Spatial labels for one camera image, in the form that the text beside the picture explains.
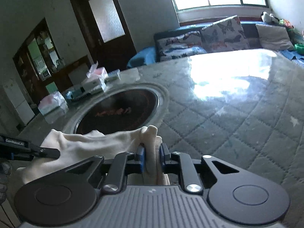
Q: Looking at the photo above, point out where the butterfly pillow lying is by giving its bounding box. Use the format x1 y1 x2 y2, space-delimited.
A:
157 31 207 61

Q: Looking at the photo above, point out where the green bowl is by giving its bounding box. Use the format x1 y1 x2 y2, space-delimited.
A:
294 43 304 55

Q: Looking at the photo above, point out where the panda plush toy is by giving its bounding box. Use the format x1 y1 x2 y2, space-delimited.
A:
261 11 280 24

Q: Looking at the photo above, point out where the blue sofa blanket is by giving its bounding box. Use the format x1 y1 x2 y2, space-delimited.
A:
280 50 304 63

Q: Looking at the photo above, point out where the pink tissue pack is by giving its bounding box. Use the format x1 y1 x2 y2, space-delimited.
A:
38 91 66 115

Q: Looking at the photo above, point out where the white pink tissue box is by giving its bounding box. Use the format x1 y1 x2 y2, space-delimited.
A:
81 62 108 92

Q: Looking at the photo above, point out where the cream sweatshirt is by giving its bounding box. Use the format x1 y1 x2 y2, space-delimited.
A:
16 125 170 188

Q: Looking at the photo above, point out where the dark wooden door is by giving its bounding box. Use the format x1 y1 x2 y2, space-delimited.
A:
70 0 136 72

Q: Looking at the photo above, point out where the butterfly pillow upright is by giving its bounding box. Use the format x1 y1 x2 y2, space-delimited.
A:
200 15 249 53

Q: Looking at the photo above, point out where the dark teal sofa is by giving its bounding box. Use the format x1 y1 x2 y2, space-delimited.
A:
126 21 304 70

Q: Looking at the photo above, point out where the grey quilted star tablecloth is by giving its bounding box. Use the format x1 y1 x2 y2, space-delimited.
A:
22 49 303 227

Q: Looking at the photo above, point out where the dark display cabinet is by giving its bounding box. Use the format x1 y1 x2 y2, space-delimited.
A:
13 19 59 105

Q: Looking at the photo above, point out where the grey cushion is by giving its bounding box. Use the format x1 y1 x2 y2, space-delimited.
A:
256 24 294 51

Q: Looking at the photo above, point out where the teal black tray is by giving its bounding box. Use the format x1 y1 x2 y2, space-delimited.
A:
64 85 107 102

